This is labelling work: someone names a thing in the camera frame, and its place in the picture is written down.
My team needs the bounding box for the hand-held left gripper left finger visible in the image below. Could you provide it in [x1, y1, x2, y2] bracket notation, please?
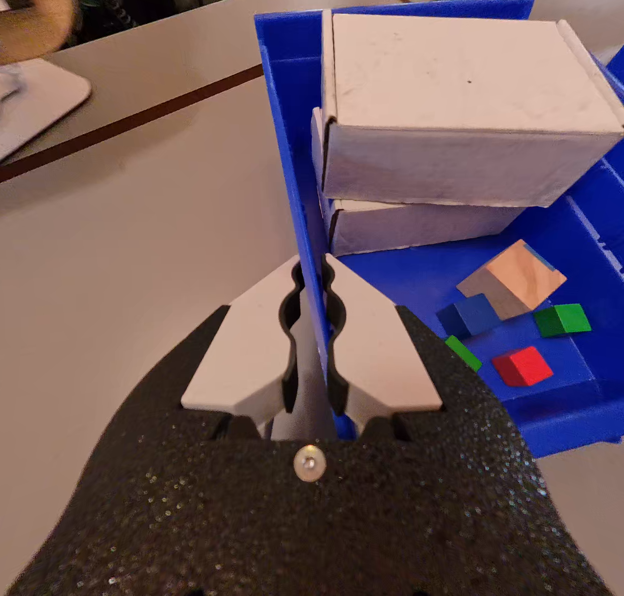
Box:
[180, 257, 305, 438]

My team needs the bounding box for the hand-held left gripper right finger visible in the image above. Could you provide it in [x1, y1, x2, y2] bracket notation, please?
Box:
[322, 253, 444, 437]

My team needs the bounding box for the blue plastic bin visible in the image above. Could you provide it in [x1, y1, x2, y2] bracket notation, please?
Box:
[253, 0, 624, 460]

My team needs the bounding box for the blue cube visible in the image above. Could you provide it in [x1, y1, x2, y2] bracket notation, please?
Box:
[436, 294, 502, 339]

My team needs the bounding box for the white cardboard mailer box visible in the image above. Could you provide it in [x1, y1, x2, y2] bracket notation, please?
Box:
[311, 108, 527, 258]
[319, 10, 624, 209]

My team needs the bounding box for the large wooden cube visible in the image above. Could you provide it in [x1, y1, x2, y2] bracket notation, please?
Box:
[456, 239, 567, 321]

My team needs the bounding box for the small green cube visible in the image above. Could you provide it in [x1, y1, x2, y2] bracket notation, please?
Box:
[445, 335, 483, 372]

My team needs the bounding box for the red cube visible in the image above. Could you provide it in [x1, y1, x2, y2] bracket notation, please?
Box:
[491, 346, 554, 387]

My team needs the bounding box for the instruction sheet on stand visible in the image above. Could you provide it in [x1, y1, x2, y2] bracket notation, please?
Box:
[0, 0, 93, 163]

